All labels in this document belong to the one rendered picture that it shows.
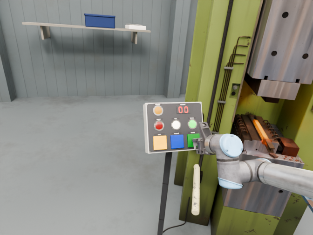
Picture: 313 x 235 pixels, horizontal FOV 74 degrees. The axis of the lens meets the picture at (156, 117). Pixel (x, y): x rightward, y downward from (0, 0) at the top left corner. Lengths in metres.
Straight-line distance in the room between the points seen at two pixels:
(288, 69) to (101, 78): 4.06
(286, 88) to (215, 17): 0.56
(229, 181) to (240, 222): 0.90
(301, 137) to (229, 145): 0.86
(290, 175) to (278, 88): 0.61
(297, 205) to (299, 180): 1.19
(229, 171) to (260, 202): 0.78
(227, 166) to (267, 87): 0.59
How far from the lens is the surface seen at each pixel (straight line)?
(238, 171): 0.91
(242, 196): 1.60
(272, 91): 1.33
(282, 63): 1.31
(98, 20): 4.06
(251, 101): 1.84
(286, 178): 0.86
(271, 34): 1.27
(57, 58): 4.84
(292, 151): 1.53
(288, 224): 2.14
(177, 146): 1.18
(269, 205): 1.68
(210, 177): 1.75
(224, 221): 1.77
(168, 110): 1.18
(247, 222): 1.78
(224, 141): 0.87
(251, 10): 1.39
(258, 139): 1.46
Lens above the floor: 1.61
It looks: 24 degrees down
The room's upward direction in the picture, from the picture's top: 4 degrees clockwise
